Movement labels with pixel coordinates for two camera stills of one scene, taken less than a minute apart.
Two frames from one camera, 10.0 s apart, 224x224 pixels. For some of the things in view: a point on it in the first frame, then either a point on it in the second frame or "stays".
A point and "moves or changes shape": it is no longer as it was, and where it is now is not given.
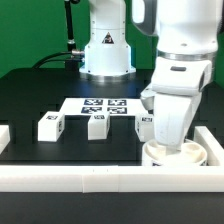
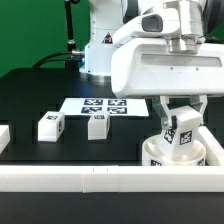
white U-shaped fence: (97, 179) stays
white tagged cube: (145, 127) moves or changes shape
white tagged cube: (98, 125) stays
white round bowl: (192, 154) stays
